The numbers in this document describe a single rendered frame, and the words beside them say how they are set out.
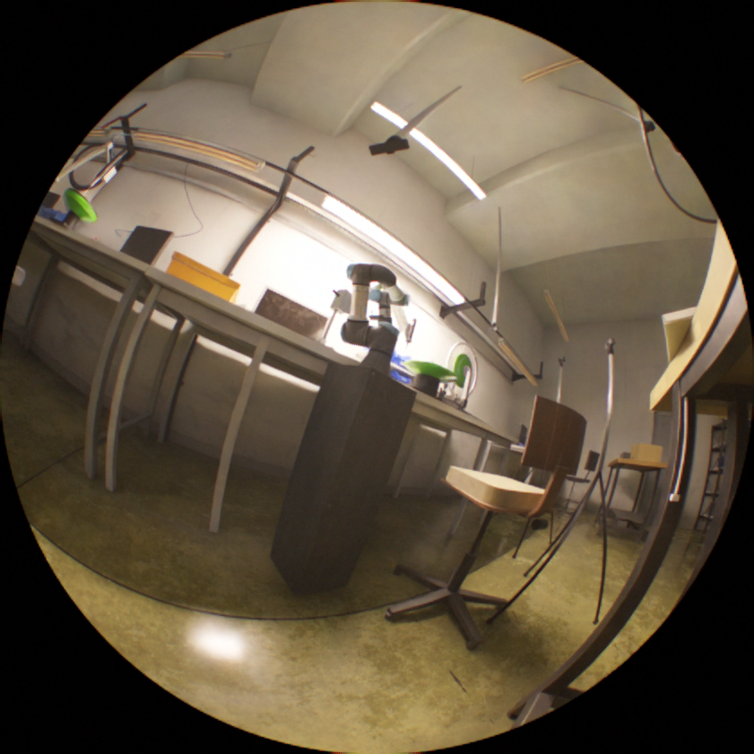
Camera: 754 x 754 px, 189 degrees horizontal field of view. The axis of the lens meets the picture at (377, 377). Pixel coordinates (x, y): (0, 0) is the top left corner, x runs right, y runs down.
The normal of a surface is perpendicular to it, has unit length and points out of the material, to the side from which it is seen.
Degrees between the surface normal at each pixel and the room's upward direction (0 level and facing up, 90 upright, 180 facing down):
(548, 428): 90
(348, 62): 180
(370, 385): 90
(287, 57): 180
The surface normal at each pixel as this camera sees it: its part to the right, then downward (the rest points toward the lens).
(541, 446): -0.13, -0.23
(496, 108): -0.31, 0.93
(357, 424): 0.68, 0.08
